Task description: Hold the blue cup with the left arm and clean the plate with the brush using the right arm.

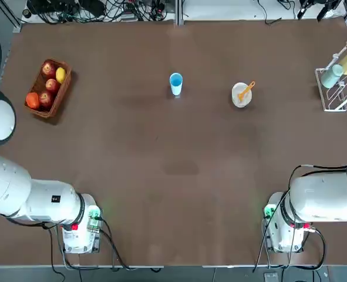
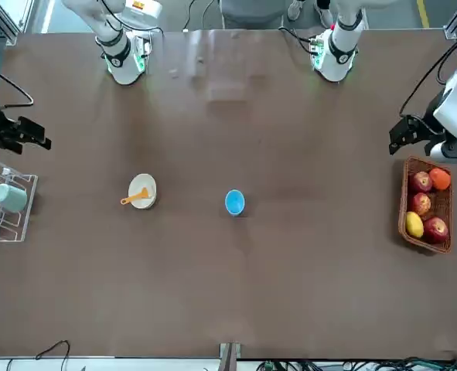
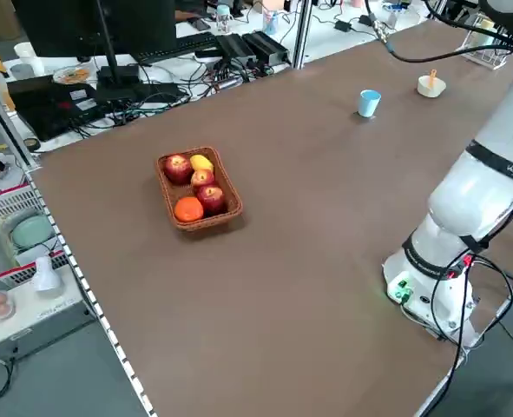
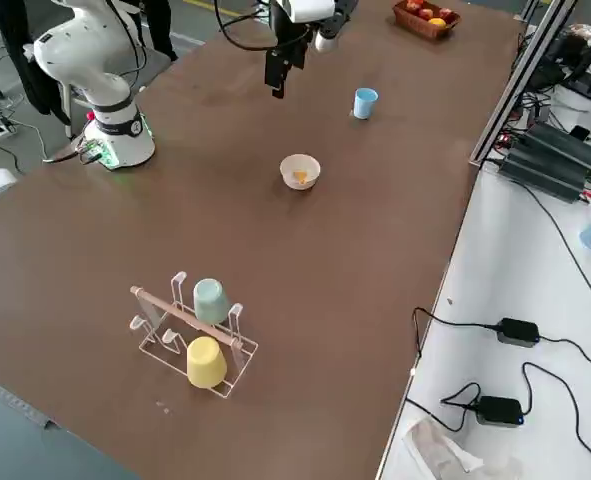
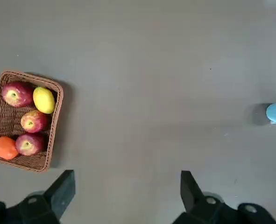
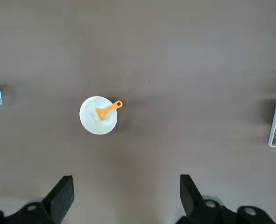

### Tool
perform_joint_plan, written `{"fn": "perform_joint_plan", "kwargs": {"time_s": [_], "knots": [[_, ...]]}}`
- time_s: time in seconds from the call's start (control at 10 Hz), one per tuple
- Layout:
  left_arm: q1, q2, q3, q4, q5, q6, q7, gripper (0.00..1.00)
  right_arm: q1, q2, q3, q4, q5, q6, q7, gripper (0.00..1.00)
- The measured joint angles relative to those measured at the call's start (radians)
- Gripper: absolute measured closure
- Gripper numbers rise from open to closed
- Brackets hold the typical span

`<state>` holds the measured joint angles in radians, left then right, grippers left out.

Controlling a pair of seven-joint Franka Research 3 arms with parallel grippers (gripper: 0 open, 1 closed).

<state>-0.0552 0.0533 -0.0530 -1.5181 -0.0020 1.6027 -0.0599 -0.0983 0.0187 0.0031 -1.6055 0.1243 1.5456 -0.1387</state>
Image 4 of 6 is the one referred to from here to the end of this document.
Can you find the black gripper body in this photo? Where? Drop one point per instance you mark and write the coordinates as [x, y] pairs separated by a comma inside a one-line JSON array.
[[287, 35]]

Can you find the light blue plastic cup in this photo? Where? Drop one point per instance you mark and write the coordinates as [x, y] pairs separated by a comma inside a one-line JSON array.
[[365, 107]]

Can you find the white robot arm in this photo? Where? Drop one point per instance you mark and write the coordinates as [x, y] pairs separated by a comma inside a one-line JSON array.
[[90, 65]]

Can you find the pale green cup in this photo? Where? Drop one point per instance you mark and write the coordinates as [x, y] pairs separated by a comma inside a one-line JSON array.
[[211, 302]]

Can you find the clear cup rack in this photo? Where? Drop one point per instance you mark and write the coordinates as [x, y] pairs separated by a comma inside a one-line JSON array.
[[167, 307]]

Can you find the pale yellow cup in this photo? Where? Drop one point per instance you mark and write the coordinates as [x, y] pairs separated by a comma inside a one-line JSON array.
[[206, 362]]

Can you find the white bowl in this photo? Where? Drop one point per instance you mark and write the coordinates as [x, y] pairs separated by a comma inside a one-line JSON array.
[[290, 165]]

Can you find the person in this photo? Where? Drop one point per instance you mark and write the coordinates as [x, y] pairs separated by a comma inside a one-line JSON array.
[[160, 25]]

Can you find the red apple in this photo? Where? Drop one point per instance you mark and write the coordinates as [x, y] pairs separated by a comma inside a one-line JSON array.
[[446, 12], [414, 4], [426, 14]]

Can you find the brown wicker basket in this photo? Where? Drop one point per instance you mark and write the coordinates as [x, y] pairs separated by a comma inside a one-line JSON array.
[[425, 29]]

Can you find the yellow lemon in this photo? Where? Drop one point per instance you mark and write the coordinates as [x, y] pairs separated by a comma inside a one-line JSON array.
[[436, 22]]

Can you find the dark jacket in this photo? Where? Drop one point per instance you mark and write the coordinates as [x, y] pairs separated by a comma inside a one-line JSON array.
[[30, 75]]

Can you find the black finned power supply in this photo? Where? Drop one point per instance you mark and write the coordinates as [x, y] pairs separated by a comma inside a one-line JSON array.
[[542, 177], [562, 147]]

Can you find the white side desk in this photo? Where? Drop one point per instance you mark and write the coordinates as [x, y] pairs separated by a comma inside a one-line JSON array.
[[500, 260]]

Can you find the black phone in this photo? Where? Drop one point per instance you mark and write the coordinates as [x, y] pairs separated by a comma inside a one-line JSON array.
[[580, 133]]

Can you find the black power adapter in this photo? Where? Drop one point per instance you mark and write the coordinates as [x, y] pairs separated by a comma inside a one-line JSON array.
[[499, 410], [517, 331]]

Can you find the clear plastic bag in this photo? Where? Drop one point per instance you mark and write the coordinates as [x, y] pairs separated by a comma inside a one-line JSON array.
[[450, 450]]

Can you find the aluminium frame post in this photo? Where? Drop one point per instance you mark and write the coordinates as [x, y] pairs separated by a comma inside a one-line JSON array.
[[512, 90]]

